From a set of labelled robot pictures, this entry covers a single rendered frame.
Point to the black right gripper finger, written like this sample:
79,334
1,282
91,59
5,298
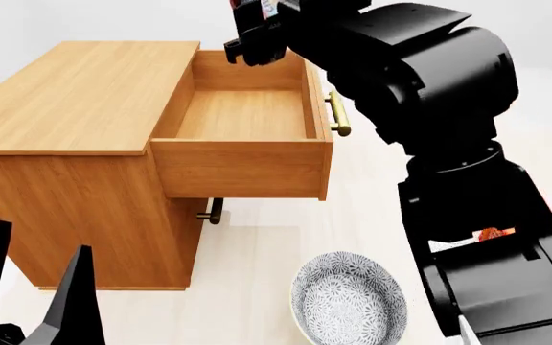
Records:
289,8
248,10

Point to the chocolate pudding box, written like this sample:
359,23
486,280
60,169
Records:
269,8

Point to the open wooden drawer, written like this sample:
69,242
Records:
242,169

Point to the wooden cabinet body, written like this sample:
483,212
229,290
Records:
70,108

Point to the grey floral patterned bowl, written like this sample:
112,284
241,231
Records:
348,305

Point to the orange red packet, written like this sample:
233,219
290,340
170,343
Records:
494,233

